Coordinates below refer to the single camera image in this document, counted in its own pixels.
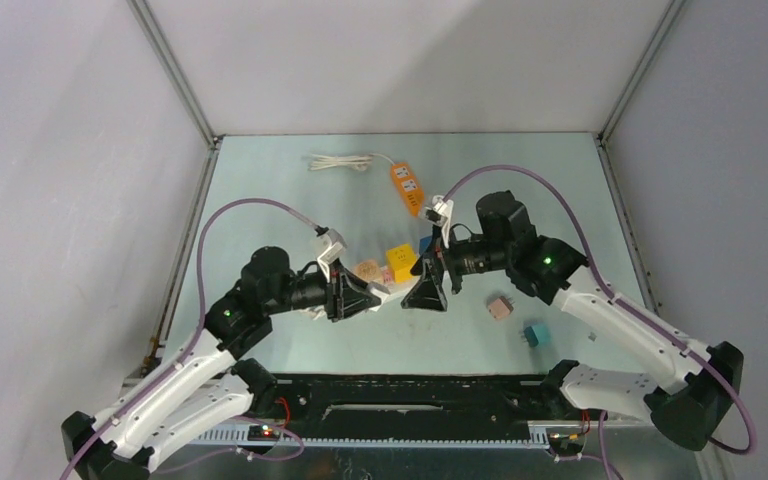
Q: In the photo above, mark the blue cube socket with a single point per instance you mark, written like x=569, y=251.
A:
x=424, y=244

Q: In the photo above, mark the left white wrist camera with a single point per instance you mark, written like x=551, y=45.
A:
x=329, y=246

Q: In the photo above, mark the pink plug adapter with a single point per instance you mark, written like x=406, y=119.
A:
x=500, y=307

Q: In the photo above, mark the teal plug adapter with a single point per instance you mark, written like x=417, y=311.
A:
x=536, y=334

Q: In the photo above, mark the white multicolour power strip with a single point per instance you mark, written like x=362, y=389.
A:
x=384, y=294

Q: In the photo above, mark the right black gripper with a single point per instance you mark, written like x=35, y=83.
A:
x=427, y=293

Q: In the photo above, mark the beige cube socket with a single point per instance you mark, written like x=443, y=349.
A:
x=369, y=271

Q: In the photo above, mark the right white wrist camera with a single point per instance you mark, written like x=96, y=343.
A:
x=439, y=211

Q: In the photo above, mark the yellow cube socket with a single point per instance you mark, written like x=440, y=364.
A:
x=400, y=260

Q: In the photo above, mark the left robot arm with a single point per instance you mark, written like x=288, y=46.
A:
x=211, y=379

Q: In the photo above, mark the orange power strip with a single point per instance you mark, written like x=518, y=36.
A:
x=408, y=187

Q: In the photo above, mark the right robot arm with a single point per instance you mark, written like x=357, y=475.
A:
x=686, y=387

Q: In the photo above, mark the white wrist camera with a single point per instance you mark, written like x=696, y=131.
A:
x=329, y=246
x=439, y=211

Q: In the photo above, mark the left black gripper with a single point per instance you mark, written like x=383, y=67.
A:
x=346, y=295

